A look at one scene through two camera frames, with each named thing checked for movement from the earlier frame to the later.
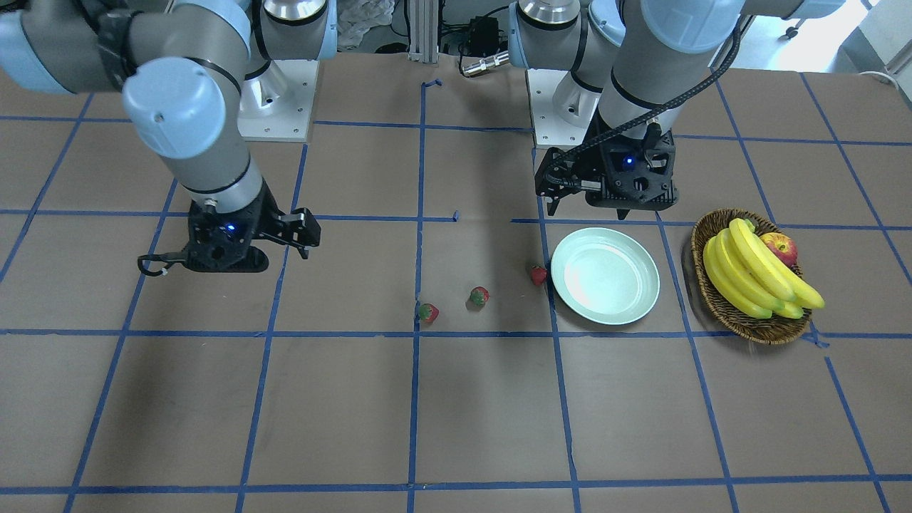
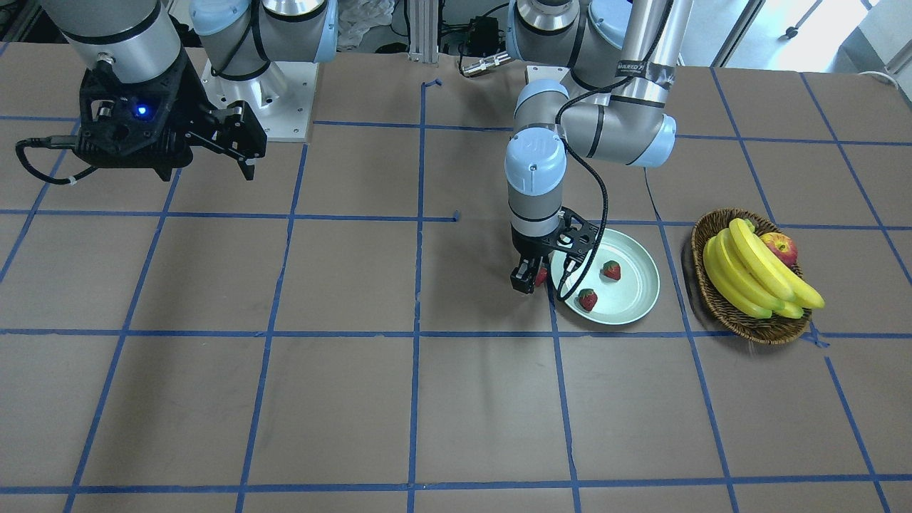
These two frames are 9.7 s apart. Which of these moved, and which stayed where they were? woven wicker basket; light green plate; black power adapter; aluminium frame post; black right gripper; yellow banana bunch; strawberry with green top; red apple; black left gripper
Moved: strawberry with green top; black left gripper; black right gripper
Stayed: red apple; aluminium frame post; woven wicker basket; yellow banana bunch; black power adapter; light green plate
